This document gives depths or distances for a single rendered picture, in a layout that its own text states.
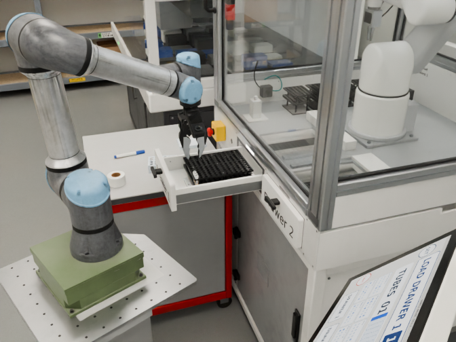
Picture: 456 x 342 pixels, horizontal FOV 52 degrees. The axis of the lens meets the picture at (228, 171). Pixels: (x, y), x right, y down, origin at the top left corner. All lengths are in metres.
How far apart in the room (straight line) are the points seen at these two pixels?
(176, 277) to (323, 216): 0.48
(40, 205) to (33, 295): 1.90
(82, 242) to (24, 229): 1.81
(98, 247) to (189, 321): 1.09
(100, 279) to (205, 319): 1.08
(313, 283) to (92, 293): 0.64
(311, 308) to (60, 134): 0.91
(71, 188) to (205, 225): 0.86
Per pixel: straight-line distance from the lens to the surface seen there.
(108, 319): 1.37
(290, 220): 1.46
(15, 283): 1.56
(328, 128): 1.20
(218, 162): 1.75
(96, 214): 1.32
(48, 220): 3.20
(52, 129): 1.36
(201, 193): 1.63
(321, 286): 1.50
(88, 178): 1.33
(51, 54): 1.18
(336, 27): 1.13
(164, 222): 1.97
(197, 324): 2.35
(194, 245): 2.08
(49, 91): 1.32
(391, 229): 1.49
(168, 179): 1.60
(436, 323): 0.80
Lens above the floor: 1.73
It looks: 29 degrees down
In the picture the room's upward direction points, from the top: straight up
